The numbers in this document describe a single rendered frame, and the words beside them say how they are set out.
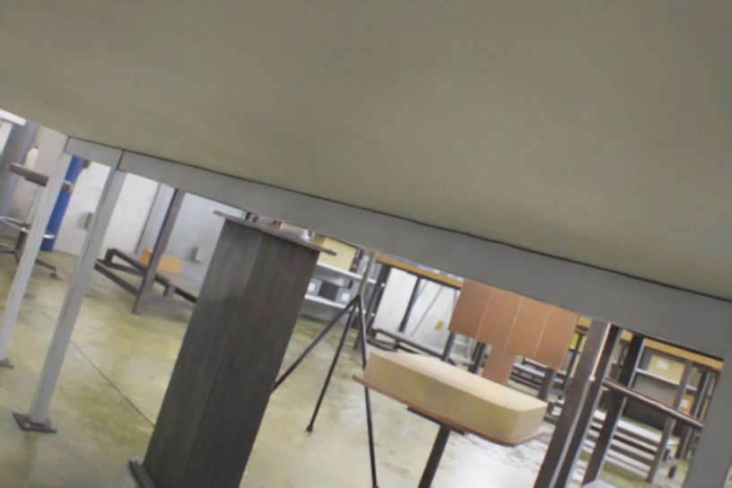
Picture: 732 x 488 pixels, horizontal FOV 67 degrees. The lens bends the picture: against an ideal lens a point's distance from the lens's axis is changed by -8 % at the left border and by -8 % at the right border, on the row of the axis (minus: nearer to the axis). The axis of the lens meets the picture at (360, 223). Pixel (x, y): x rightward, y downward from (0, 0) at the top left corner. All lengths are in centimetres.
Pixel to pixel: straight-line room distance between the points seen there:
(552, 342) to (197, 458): 96
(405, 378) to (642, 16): 111
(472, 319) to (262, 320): 56
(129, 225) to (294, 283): 466
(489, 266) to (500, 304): 79
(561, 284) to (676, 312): 15
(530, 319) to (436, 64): 136
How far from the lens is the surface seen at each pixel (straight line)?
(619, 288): 77
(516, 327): 162
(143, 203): 618
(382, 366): 127
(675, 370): 918
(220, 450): 167
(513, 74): 26
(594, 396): 214
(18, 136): 544
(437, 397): 123
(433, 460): 141
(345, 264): 720
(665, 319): 75
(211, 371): 159
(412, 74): 30
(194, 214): 645
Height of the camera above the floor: 78
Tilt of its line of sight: 4 degrees up
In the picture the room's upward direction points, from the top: 19 degrees clockwise
